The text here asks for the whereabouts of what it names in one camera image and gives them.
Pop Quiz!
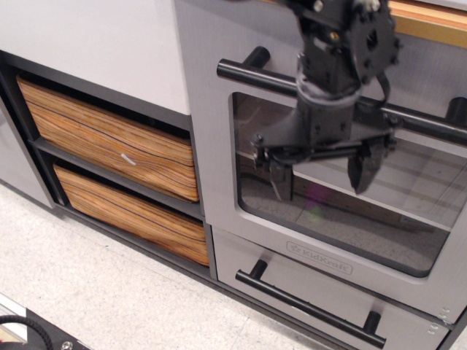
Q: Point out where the wooden countertop edge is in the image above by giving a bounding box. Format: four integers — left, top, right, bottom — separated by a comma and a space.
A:
389, 1, 466, 49

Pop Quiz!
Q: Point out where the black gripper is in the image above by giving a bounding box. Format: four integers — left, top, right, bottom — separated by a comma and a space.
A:
252, 87, 398, 201

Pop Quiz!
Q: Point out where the black oven door handle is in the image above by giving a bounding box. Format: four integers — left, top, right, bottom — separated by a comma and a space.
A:
217, 46, 466, 146

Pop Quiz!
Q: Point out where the grey toy kitchen cabinet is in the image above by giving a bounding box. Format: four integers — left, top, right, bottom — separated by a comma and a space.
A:
1, 1, 466, 349

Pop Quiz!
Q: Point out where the grey bottom drawer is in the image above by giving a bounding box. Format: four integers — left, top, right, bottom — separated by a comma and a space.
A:
212, 228, 449, 349

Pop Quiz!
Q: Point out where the lower wood-pattern fabric bin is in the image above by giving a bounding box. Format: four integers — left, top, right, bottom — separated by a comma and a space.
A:
53, 164, 209, 266

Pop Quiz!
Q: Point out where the grey oven rack tray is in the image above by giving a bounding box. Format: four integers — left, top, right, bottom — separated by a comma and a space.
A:
293, 138, 466, 230

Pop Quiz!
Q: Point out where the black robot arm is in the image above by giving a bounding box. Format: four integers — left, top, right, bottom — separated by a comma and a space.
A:
252, 1, 399, 201

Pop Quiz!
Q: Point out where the grey toy oven door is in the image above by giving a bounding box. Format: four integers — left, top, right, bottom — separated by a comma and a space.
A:
175, 1, 466, 324

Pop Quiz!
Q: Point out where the wood-pattern fabric bin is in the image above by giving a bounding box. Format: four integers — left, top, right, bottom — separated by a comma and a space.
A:
53, 164, 209, 266
16, 74, 200, 203

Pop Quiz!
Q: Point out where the upper wood-pattern fabric bin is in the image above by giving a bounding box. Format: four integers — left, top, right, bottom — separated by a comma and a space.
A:
16, 74, 200, 203

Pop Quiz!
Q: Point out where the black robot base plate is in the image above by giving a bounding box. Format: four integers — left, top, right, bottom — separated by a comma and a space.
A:
26, 309, 91, 350

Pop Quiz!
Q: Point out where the black braided cable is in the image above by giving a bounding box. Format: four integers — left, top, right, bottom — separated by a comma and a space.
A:
0, 313, 55, 350

